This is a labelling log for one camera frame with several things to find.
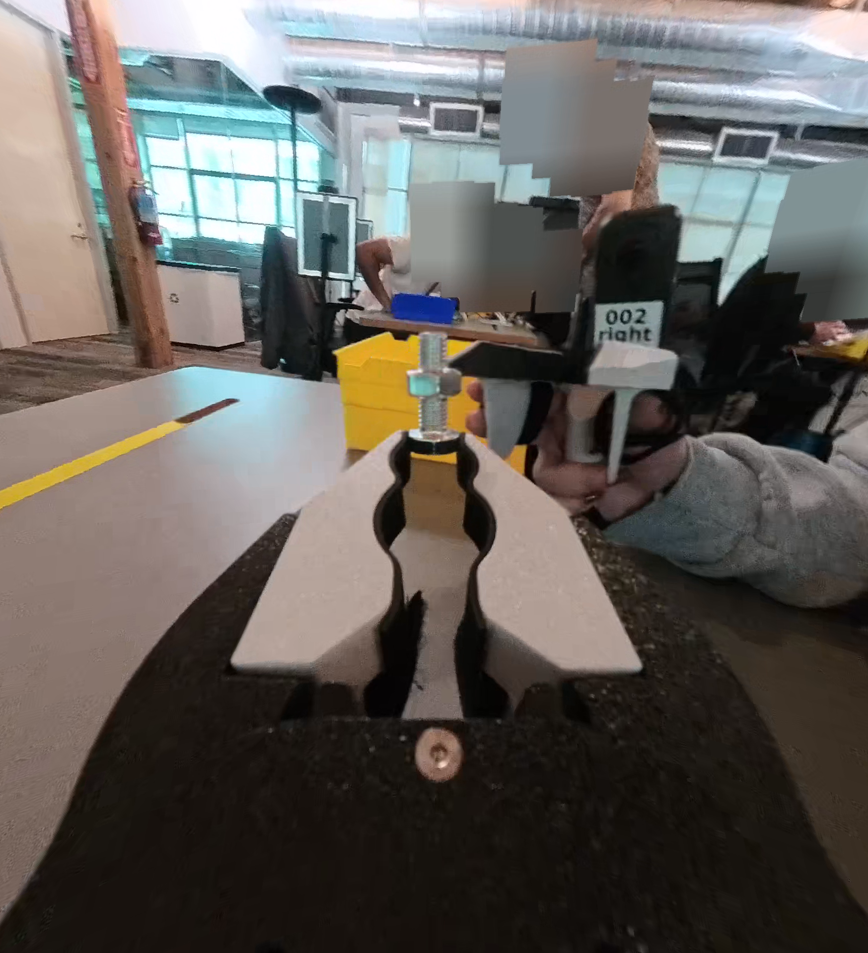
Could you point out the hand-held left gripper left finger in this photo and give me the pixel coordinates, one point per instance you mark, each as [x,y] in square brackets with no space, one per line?
[315,588]

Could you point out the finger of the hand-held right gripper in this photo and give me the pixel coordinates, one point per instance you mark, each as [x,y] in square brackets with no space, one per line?
[523,365]

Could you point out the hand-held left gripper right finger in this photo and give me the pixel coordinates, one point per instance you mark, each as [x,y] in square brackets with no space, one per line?
[553,595]

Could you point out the silver hex nut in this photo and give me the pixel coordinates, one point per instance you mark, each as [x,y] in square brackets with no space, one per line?
[434,383]

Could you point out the silver flange bolt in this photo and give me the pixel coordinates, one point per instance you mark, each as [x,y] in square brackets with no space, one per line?
[434,421]

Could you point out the person's right forearm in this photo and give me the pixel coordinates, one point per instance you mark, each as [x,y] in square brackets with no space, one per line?
[776,506]

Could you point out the person's right hand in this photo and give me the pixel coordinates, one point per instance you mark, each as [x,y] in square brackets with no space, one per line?
[560,480]

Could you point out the blue plastic bin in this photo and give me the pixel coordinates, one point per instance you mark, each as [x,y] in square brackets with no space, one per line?
[423,309]

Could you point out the wooden desk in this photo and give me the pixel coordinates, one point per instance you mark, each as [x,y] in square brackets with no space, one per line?
[404,327]

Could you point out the white air vent grille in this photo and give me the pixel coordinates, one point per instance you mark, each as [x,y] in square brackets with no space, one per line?
[456,119]
[745,145]

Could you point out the yellow plastic bin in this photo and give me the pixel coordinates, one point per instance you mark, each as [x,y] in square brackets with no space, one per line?
[374,402]

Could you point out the white framed board on stand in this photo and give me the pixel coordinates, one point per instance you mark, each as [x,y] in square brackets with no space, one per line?
[326,234]

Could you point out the dark jacket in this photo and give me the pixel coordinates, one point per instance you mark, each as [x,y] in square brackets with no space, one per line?
[289,313]

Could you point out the yellow tape strip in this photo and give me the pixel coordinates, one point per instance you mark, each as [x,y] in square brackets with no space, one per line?
[69,470]

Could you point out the white recycling cabinet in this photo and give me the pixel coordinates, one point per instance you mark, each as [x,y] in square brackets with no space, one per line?
[203,309]

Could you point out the black floor lamp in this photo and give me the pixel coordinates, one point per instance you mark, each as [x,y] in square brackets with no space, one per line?
[292,97]

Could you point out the red fire extinguisher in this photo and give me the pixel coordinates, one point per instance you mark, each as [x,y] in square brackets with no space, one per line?
[147,220]

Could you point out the white door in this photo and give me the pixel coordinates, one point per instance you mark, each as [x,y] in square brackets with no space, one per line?
[32,223]

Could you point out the silver ventilation duct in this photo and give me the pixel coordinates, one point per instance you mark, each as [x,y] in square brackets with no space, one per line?
[739,45]

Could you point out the wooden post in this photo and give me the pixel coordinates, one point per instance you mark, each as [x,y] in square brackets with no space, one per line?
[136,298]

